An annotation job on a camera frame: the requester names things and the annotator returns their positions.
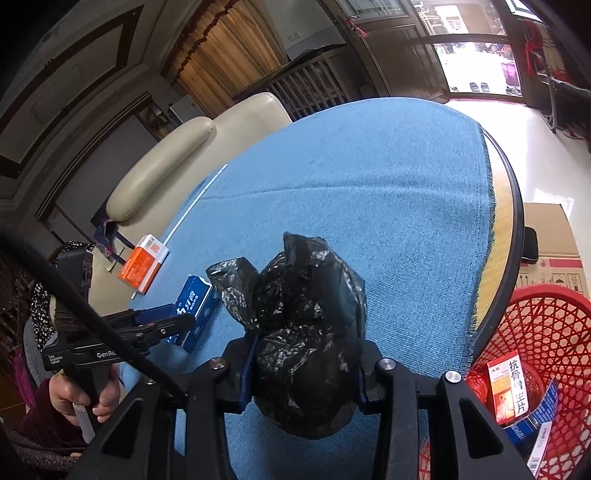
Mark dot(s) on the white cabinet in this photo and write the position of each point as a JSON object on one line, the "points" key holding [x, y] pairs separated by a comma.
{"points": [[184, 108]]}

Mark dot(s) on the red plastic bag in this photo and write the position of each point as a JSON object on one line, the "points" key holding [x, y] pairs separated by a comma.
{"points": [[478, 385]]}

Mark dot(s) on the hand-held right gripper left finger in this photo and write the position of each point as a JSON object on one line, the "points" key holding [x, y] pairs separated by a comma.
{"points": [[249, 369]]}

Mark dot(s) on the black plastic bag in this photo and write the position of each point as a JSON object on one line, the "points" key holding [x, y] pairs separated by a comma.
{"points": [[304, 323]]}

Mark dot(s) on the wooden glass door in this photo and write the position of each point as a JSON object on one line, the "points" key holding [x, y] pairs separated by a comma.
{"points": [[397, 55]]}

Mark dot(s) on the red hanging decoration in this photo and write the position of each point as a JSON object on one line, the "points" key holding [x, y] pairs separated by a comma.
{"points": [[538, 41]]}

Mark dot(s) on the red plastic basket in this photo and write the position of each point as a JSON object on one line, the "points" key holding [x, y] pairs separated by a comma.
{"points": [[554, 332]]}

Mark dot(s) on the wooden crib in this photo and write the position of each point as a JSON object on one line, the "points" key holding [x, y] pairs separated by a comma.
{"points": [[314, 83]]}

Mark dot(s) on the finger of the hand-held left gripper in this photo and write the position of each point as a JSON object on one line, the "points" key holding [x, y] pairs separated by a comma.
{"points": [[157, 313], [171, 325]]}

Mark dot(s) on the person's left forearm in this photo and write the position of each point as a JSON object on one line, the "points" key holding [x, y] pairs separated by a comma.
{"points": [[37, 424]]}

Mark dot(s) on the patterned cloth bag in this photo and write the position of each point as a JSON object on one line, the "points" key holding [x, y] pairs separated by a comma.
{"points": [[106, 240]]}

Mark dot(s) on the blue toothpaste box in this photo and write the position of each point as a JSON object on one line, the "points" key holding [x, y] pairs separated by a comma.
{"points": [[196, 300]]}

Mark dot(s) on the yellow medicine box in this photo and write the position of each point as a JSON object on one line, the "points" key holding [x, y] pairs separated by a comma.
{"points": [[505, 392]]}

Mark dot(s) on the blue tablecloth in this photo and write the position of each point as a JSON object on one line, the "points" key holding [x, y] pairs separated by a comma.
{"points": [[369, 184]]}

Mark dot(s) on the orange and white carton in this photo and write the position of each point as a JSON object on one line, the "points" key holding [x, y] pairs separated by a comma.
{"points": [[138, 267]]}

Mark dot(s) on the brown curtain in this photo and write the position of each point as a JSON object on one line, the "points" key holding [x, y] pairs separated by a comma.
{"points": [[221, 55]]}

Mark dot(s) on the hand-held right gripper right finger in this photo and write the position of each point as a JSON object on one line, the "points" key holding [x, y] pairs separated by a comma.
{"points": [[362, 383]]}

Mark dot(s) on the person's left hand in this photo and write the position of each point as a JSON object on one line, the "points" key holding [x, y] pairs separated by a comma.
{"points": [[62, 397]]}

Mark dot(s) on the thin white stick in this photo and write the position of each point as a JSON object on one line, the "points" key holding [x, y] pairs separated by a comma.
{"points": [[184, 217]]}

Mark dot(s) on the round wooden table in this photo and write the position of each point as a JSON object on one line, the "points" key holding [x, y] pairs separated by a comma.
{"points": [[503, 207]]}

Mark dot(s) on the cardboard box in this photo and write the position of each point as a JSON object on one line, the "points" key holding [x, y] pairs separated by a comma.
{"points": [[549, 230]]}

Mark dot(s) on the black chair armrest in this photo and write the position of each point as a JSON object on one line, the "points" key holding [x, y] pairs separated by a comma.
{"points": [[531, 244]]}

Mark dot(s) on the person's body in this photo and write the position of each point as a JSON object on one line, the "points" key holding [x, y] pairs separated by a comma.
{"points": [[41, 318]]}

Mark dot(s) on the blue and white packet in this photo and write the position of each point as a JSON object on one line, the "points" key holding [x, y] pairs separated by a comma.
{"points": [[545, 406]]}

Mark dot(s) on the beige leather sofa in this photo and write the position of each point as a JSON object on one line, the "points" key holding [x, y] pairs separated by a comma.
{"points": [[152, 170]]}

